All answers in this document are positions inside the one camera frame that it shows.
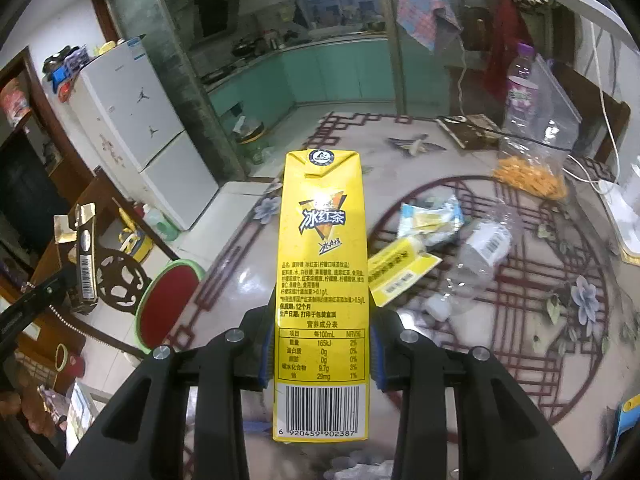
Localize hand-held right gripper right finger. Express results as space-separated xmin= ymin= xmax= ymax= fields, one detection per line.
xmin=367 ymin=307 xmax=583 ymax=480

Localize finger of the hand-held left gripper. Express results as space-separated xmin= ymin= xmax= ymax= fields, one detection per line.
xmin=20 ymin=266 xmax=78 ymax=311

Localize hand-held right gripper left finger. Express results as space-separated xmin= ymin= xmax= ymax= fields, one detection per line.
xmin=59 ymin=305 xmax=278 ymax=480

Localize dark gold-flapped box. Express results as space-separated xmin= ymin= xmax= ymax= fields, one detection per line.
xmin=54 ymin=203 xmax=100 ymax=316

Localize red basin with green rim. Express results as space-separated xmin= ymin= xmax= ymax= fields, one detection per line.
xmin=135 ymin=259 xmax=207 ymax=356

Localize yellow tea carton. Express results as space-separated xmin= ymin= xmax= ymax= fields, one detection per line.
xmin=272 ymin=149 xmax=371 ymax=443

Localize clear crushed plastic bottle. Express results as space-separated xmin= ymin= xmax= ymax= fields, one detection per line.
xmin=415 ymin=205 xmax=521 ymax=323

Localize white blue snack packet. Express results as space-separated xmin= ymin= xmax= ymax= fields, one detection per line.
xmin=397 ymin=195 xmax=465 ymax=247

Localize person's left hand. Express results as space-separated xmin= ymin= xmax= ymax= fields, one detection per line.
xmin=0 ymin=387 xmax=56 ymax=438

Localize carved wooden chair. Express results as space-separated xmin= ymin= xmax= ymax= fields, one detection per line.
xmin=27 ymin=167 xmax=183 ymax=356

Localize yellow plastic tub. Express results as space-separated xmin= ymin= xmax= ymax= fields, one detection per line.
xmin=117 ymin=207 xmax=155 ymax=263

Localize green detergent bottle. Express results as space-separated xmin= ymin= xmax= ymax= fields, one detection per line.
xmin=142 ymin=205 xmax=180 ymax=243

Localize white refrigerator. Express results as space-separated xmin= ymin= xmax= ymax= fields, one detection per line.
xmin=67 ymin=35 xmax=220 ymax=231

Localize green kitchen waste bin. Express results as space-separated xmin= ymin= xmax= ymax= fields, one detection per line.
xmin=232 ymin=115 xmax=266 ymax=166

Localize blue plastic crate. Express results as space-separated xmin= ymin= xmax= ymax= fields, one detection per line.
xmin=42 ymin=47 xmax=86 ymax=103

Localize zip bag of orange snacks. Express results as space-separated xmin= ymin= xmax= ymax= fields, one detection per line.
xmin=492 ymin=55 xmax=583 ymax=201

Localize teal kitchen cabinets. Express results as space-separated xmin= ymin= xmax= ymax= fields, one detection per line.
xmin=202 ymin=37 xmax=401 ymax=123

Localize purple-capped drink bottle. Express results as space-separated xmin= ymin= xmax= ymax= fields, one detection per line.
xmin=501 ymin=42 xmax=543 ymax=146

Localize red cloth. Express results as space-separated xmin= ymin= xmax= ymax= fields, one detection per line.
xmin=482 ymin=0 xmax=526 ymax=103

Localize black range hood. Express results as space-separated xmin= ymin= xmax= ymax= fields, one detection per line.
xmin=182 ymin=0 xmax=241 ymax=38

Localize dark wooden chair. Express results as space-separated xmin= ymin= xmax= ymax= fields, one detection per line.
xmin=550 ymin=62 xmax=632 ymax=161

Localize brown bag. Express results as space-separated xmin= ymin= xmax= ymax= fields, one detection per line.
xmin=460 ymin=5 xmax=493 ymax=52

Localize plaid towel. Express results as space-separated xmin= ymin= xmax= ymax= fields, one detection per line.
xmin=396 ymin=0 xmax=463 ymax=53

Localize white desk lamp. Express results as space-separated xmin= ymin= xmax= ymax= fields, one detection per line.
xmin=547 ymin=0 xmax=640 ymax=266

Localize white charger cable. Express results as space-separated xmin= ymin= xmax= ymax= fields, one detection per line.
xmin=589 ymin=20 xmax=623 ymax=186

